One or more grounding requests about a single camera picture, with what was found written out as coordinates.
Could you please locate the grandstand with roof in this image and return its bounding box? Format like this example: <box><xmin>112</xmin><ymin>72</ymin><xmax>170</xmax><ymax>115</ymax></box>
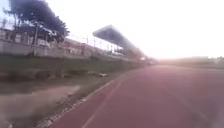
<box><xmin>92</xmin><ymin>24</ymin><xmax>148</xmax><ymax>61</ymax></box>

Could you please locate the painted lane line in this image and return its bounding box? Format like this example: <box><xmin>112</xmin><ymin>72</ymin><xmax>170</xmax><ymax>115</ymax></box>
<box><xmin>81</xmin><ymin>79</ymin><xmax>124</xmax><ymax>128</ymax></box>

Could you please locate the grass bank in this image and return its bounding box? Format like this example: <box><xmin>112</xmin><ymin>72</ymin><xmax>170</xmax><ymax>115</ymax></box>
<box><xmin>0</xmin><ymin>54</ymin><xmax>148</xmax><ymax>81</ymax></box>

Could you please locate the red running track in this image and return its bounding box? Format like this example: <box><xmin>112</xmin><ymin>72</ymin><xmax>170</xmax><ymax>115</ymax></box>
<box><xmin>49</xmin><ymin>64</ymin><xmax>224</xmax><ymax>128</ymax></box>

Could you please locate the pale kerb strip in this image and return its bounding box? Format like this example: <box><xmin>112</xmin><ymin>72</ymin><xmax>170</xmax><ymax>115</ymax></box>
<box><xmin>33</xmin><ymin>77</ymin><xmax>122</xmax><ymax>128</ymax></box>

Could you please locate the large dark tree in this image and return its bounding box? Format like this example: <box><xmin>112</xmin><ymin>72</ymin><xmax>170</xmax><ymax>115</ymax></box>
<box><xmin>3</xmin><ymin>0</ymin><xmax>70</xmax><ymax>44</ymax></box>

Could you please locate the bare dirt ground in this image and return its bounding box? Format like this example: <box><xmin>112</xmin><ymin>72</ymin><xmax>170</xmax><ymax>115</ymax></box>
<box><xmin>0</xmin><ymin>72</ymin><xmax>125</xmax><ymax>128</ymax></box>

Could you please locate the fence on wall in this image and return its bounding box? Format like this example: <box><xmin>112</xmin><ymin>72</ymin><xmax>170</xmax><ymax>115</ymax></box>
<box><xmin>0</xmin><ymin>17</ymin><xmax>125</xmax><ymax>56</ymax></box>

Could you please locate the long concrete wall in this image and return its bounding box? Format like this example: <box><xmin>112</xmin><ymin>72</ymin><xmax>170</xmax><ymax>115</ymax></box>
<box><xmin>0</xmin><ymin>38</ymin><xmax>131</xmax><ymax>62</ymax></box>

